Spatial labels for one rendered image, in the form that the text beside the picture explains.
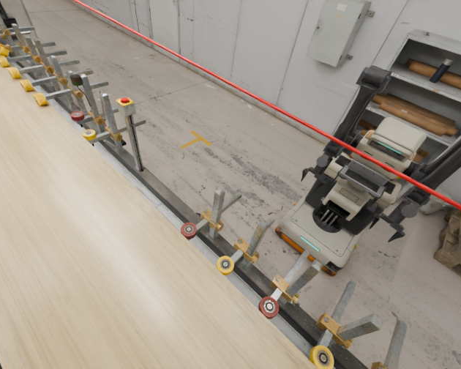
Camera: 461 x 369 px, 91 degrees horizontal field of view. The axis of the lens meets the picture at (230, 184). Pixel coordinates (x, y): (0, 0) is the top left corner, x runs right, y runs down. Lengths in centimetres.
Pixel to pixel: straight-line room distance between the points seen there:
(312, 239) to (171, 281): 136
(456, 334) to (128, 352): 251
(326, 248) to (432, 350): 106
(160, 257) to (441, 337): 232
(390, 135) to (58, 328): 165
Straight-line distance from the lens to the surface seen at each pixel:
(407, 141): 144
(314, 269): 94
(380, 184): 159
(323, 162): 127
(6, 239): 139
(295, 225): 210
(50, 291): 118
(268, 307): 106
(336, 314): 125
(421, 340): 261
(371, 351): 232
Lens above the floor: 190
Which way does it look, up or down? 47 degrees down
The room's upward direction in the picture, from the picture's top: 11 degrees clockwise
